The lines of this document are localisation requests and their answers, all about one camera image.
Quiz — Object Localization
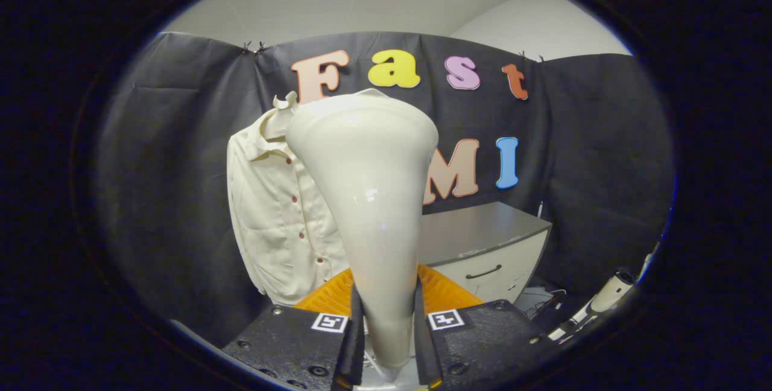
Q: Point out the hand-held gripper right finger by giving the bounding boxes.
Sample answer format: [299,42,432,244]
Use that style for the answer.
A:
[414,263,560,391]

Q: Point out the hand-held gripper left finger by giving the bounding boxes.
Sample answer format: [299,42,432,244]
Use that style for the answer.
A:
[222,268,365,391]

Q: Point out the cream button shirt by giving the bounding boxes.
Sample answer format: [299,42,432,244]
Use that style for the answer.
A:
[227,88,399,307]

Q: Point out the white clothes hanger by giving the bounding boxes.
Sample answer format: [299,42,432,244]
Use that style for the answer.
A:
[264,92,300,142]

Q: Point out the white cabinet with grey top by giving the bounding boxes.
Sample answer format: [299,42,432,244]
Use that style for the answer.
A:
[418,201,552,304]

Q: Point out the white cylindrical appliance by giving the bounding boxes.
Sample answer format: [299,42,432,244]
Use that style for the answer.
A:
[548,267,638,343]

